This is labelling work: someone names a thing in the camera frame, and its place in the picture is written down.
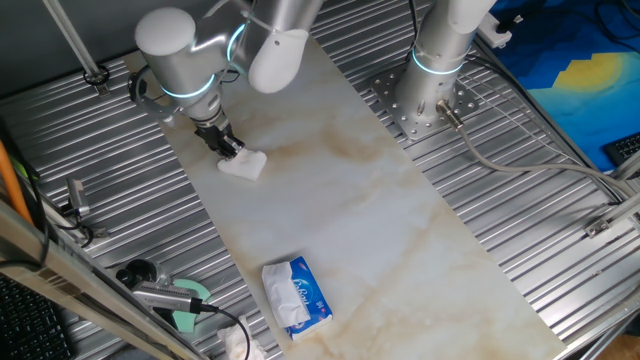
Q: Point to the metal corner bracket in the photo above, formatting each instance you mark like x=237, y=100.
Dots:
x=597, y=227

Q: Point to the white power strip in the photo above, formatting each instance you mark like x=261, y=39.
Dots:
x=492, y=30

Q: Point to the silver ribbed camera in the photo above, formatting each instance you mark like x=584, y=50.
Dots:
x=160, y=296

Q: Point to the aluminium pole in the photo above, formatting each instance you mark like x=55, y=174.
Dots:
x=72, y=37

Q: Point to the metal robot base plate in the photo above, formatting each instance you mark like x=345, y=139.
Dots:
x=415, y=127

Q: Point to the black plug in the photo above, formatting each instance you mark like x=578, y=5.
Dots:
x=507, y=24

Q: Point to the aluminium strut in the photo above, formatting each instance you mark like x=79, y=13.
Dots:
x=630, y=167
x=625, y=207

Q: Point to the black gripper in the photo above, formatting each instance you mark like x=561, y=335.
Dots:
x=214, y=136

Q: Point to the black round mount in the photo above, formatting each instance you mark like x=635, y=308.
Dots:
x=137, y=272

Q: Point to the crumpled white tissue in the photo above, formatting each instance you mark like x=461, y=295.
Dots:
x=237, y=345

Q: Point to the orange pole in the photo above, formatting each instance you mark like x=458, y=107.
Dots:
x=11, y=182

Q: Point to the aluminium frame bar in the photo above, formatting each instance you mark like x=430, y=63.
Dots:
x=30, y=245

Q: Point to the large black keyboard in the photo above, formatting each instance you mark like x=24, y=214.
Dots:
x=25, y=325

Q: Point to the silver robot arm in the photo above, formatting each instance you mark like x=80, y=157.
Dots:
x=180, y=55

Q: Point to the blue and yellow mat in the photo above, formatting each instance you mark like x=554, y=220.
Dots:
x=575, y=75

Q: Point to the green disc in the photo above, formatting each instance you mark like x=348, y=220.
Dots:
x=187, y=320

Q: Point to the blue tissue pack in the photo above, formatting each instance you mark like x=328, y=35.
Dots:
x=310, y=295

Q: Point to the small black keyboard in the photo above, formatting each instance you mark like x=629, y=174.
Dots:
x=622, y=147

